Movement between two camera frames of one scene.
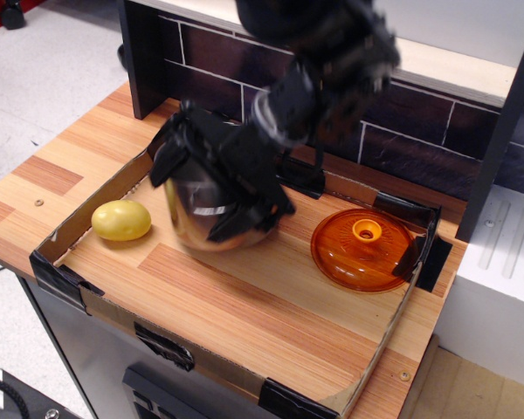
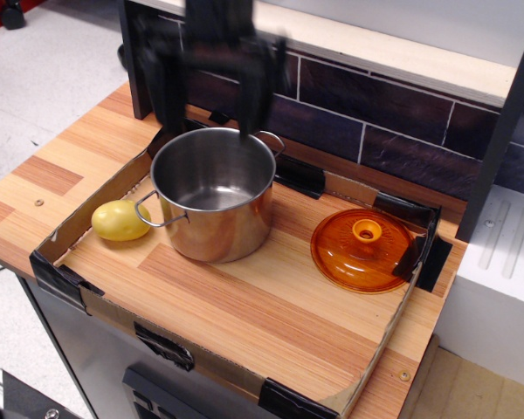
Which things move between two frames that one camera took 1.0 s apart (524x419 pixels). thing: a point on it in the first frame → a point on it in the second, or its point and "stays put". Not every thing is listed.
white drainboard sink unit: [494, 319] stays put
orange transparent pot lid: [359, 250] stays put
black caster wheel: [12, 15] stays put
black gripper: [246, 154] → [215, 34]
